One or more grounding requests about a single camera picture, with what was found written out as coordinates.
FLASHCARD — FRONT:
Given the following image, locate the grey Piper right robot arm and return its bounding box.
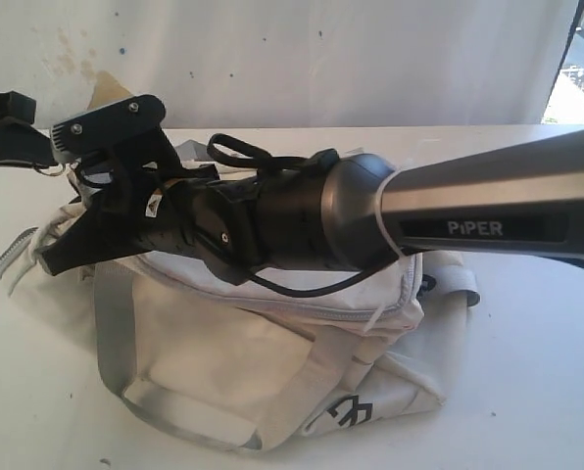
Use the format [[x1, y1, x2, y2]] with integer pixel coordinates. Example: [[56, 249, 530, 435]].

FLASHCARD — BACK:
[[39, 128, 584, 284]]

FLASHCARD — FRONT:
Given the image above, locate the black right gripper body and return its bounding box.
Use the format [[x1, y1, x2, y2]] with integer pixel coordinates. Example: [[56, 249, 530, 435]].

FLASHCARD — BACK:
[[95, 141, 258, 274]]

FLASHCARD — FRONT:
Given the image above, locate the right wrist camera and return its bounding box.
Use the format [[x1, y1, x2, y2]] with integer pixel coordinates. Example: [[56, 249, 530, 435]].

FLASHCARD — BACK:
[[50, 94, 178, 166]]

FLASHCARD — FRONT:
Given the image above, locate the white canvas duffel bag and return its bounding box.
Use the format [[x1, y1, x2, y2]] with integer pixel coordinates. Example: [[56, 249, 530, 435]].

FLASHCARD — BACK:
[[0, 139, 482, 452]]

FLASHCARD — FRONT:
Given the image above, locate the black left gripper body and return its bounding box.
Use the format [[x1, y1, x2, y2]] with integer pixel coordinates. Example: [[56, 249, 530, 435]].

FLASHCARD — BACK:
[[0, 91, 52, 169]]

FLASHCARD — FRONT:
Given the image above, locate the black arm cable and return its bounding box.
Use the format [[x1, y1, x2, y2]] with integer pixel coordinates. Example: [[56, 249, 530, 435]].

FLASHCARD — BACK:
[[206, 132, 366, 299]]

